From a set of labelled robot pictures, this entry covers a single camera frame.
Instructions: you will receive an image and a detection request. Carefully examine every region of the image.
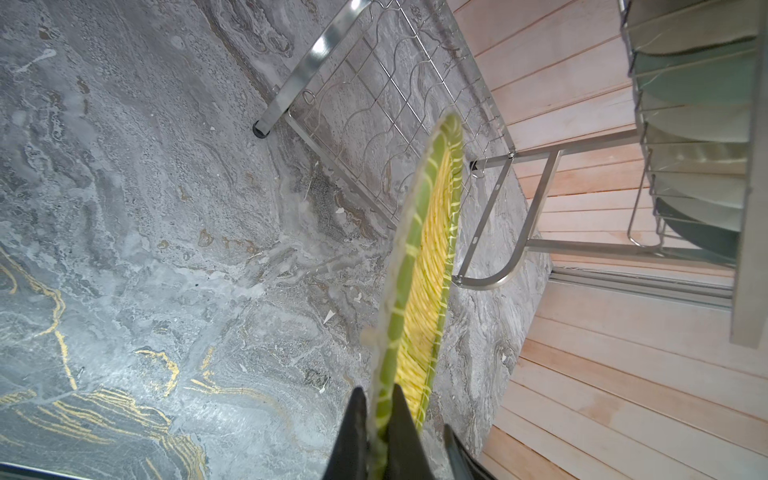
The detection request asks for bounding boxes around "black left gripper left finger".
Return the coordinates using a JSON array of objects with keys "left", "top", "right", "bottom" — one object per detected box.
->
[{"left": 322, "top": 386, "right": 368, "bottom": 480}]

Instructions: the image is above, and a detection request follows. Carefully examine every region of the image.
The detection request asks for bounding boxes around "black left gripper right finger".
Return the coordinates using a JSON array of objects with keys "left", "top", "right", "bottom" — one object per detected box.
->
[{"left": 384, "top": 384, "right": 434, "bottom": 480}]

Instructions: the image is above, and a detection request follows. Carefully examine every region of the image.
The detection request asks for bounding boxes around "yellow green woven plate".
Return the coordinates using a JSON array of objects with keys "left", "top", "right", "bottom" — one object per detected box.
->
[{"left": 367, "top": 111, "right": 464, "bottom": 479}]

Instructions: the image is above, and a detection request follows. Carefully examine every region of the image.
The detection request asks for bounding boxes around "stainless steel dish rack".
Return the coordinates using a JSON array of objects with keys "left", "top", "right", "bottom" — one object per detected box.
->
[{"left": 252, "top": 1, "right": 767, "bottom": 347}]

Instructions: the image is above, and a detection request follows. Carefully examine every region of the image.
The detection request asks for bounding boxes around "white plate dark lettered rim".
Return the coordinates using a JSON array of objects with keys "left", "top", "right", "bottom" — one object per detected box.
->
[{"left": 646, "top": 143, "right": 749, "bottom": 175}]

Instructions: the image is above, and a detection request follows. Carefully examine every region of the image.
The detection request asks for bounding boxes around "light green flower plate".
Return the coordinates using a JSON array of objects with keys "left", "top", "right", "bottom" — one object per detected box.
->
[{"left": 633, "top": 39, "right": 757, "bottom": 105}]

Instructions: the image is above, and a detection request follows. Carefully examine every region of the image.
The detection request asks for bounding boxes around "grey blue round plate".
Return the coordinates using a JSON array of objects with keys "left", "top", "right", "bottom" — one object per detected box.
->
[{"left": 655, "top": 198, "right": 740, "bottom": 262}]

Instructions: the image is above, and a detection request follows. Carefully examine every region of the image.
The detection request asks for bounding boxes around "cream plate with red flowers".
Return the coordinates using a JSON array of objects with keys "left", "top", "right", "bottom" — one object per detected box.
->
[{"left": 639, "top": 94, "right": 751, "bottom": 143}]

